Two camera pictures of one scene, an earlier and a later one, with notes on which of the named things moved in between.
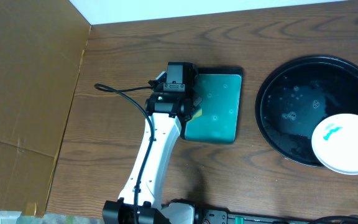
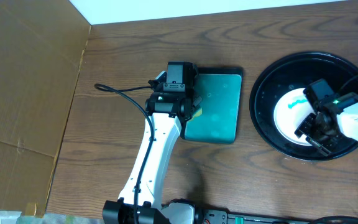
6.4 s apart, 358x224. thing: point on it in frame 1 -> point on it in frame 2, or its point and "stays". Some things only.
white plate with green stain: (347, 144) -> (291, 111)
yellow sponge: (199, 112) stays
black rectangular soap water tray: (220, 89) stays
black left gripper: (193, 104) stays
